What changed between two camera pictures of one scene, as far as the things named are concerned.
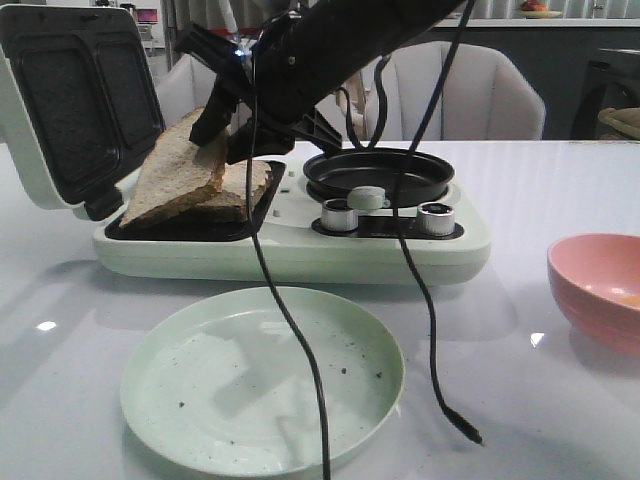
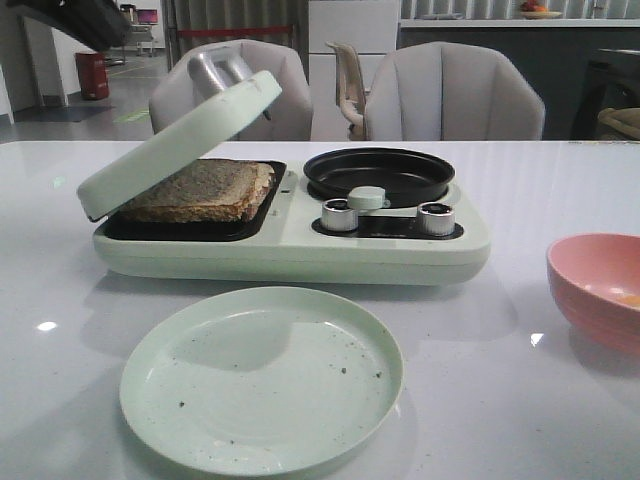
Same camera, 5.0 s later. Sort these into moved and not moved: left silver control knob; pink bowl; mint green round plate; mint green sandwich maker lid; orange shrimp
Moved: mint green sandwich maker lid
Not moved: left silver control knob; pink bowl; orange shrimp; mint green round plate
